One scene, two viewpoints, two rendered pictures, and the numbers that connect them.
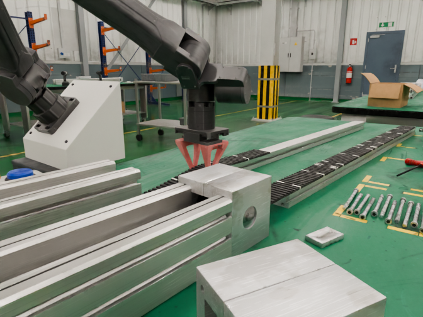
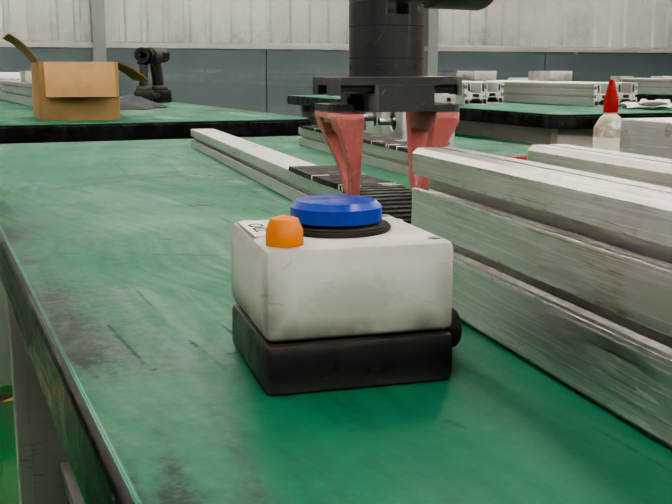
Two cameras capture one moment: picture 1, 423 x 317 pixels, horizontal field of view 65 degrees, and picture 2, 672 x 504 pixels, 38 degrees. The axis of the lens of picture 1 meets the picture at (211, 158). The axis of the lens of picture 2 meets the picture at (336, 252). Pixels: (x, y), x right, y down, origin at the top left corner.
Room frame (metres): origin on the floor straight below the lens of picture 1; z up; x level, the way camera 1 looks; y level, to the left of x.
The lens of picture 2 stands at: (0.33, 0.69, 0.91)
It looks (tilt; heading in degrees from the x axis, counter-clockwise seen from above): 11 degrees down; 302
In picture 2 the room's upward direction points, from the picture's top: straight up
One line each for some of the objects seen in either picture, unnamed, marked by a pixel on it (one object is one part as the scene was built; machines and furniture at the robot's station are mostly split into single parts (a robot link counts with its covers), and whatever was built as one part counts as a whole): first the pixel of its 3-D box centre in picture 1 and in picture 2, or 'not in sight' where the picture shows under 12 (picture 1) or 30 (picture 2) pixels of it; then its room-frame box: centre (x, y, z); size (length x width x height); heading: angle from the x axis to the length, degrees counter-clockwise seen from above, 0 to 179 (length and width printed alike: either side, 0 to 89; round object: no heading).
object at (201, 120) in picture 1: (201, 119); (386, 51); (0.69, 0.02, 0.92); 0.10 x 0.07 x 0.07; 48
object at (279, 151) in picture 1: (306, 142); (258, 162); (1.05, -0.31, 0.79); 0.96 x 0.04 x 0.03; 138
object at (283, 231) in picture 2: not in sight; (284, 229); (0.54, 0.37, 0.85); 0.02 x 0.02 x 0.01
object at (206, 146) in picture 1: (206, 153); (401, 145); (0.68, 0.01, 0.85); 0.07 x 0.07 x 0.09; 48
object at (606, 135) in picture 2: not in sight; (609, 130); (0.66, -0.47, 0.84); 0.04 x 0.04 x 0.12
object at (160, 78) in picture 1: (174, 106); not in sight; (4.83, 0.54, 0.50); 1.03 x 0.55 x 1.01; 59
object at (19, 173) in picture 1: (20, 176); (336, 220); (0.55, 0.33, 0.84); 0.04 x 0.04 x 0.02
